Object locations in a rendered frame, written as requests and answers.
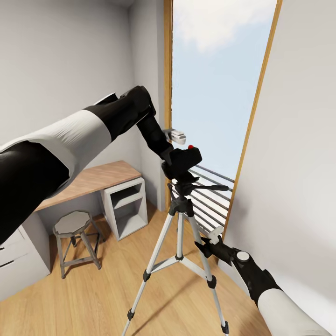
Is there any camera tripod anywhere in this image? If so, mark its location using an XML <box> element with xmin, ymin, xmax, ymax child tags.
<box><xmin>122</xmin><ymin>171</ymin><xmax>229</xmax><ymax>336</ymax></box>

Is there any digital camera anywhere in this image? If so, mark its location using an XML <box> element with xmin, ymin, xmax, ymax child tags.
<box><xmin>161</xmin><ymin>145</ymin><xmax>203</xmax><ymax>180</ymax></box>

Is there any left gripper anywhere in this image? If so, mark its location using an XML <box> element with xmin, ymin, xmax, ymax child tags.
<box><xmin>142</xmin><ymin>124</ymin><xmax>174</xmax><ymax>166</ymax></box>

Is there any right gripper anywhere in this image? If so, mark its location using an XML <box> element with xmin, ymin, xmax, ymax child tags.
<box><xmin>195</xmin><ymin>235</ymin><xmax>227</xmax><ymax>259</ymax></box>

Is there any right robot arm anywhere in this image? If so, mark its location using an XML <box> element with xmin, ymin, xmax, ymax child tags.
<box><xmin>195</xmin><ymin>225</ymin><xmax>333</xmax><ymax>336</ymax></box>

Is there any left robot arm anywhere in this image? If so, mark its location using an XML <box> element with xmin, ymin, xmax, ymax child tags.
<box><xmin>0</xmin><ymin>86</ymin><xmax>186</xmax><ymax>246</ymax></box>

